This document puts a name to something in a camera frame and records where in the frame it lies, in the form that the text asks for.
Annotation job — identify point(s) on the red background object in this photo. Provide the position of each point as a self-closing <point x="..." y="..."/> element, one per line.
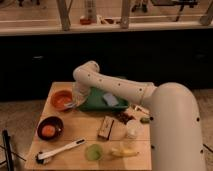
<point x="84" y="21"/>

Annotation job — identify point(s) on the green round lid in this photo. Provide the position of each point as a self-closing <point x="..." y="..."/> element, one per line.
<point x="93" y="152"/>

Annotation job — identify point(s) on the white plastic cup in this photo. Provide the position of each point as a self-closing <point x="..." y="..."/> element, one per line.
<point x="133" y="128"/>

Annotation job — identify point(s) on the green chili pepper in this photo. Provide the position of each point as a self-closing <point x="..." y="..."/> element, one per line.
<point x="145" y="120"/>

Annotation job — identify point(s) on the dark maroon bowl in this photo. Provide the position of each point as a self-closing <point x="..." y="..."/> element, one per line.
<point x="54" y="121"/>

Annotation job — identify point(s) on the orange red bowl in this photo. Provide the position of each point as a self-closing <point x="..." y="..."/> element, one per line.
<point x="59" y="98"/>

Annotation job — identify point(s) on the green plastic tray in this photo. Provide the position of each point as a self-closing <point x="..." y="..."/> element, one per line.
<point x="92" y="99"/>

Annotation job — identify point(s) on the brown chocolate piece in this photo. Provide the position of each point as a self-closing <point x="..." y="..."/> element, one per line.
<point x="124" y="117"/>

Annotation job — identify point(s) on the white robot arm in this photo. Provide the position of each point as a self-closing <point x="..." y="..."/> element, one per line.
<point x="175" y="128"/>

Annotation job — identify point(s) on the orange fruit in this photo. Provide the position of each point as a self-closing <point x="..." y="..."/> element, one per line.
<point x="48" y="131"/>

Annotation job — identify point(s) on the wooden brown box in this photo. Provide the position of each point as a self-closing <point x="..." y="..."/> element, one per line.
<point x="106" y="127"/>

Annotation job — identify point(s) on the black tripod stand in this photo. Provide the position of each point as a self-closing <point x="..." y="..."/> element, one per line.
<point x="12" y="159"/>

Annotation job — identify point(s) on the grey blue towel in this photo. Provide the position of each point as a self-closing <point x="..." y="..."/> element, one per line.
<point x="70" y="105"/>

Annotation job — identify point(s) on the yellow banana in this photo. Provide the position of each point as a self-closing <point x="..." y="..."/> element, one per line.
<point x="123" y="152"/>

